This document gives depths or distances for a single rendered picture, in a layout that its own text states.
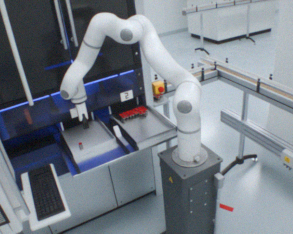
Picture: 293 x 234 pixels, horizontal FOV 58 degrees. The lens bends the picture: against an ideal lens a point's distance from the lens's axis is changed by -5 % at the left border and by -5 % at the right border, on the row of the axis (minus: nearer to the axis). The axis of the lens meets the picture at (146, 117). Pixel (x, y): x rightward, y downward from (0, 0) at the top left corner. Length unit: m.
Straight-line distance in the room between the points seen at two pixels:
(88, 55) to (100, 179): 1.04
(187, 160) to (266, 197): 1.23
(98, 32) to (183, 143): 0.66
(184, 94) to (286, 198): 1.63
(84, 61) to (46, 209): 0.73
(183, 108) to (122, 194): 1.23
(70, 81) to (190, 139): 0.64
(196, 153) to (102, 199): 1.02
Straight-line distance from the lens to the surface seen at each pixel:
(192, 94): 1.22
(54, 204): 1.45
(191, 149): 1.42
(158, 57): 1.23
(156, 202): 2.46
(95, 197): 2.19
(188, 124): 1.33
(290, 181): 2.76
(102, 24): 1.26
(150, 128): 1.73
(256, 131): 2.33
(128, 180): 2.22
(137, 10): 1.75
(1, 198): 1.29
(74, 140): 1.75
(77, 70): 1.36
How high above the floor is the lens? 1.81
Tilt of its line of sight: 30 degrees down
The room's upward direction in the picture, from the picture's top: 7 degrees counter-clockwise
